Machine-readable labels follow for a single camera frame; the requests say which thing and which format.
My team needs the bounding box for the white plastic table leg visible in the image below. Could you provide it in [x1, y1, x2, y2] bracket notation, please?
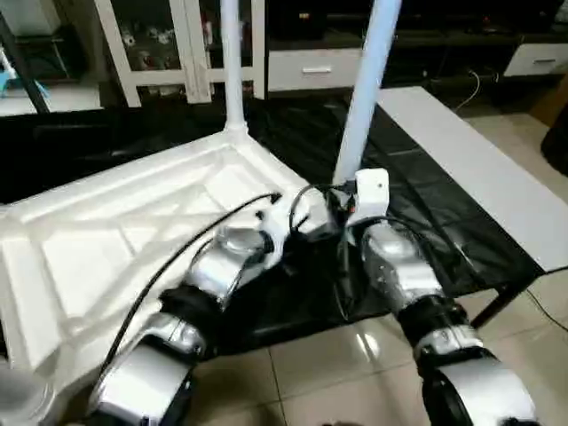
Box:
[331, 0, 403, 185]
[218, 0, 250, 136]
[0, 359, 54, 426]

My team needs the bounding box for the white plastic table top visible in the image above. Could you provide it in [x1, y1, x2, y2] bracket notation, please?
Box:
[0, 127, 345, 411]

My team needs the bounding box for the black work mat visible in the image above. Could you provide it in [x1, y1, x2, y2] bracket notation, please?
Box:
[0, 93, 547, 358]

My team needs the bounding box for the white drawer unit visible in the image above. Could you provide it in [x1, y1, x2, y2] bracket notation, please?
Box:
[264, 46, 371, 95]

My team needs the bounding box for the white flat sheet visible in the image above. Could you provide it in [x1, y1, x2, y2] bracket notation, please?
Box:
[375, 84, 568, 273]

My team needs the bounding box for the black stand leg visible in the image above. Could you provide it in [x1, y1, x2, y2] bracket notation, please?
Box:
[482, 279, 535, 331]

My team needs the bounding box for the black tv cabinet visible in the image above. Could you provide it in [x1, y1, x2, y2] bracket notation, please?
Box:
[266, 0, 568, 91]

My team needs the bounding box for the white glass door cabinet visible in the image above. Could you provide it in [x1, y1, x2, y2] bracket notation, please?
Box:
[91, 0, 269, 108]

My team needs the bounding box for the grey metal pole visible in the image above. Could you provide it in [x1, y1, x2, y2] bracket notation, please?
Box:
[0, 12, 51, 115]

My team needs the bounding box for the light blue mop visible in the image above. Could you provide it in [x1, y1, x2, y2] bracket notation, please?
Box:
[0, 49, 29, 96]

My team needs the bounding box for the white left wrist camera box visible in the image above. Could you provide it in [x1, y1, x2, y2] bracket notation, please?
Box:
[260, 196, 313, 260]

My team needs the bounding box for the thin white floor cable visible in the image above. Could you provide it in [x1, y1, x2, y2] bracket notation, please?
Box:
[455, 68, 486, 113]

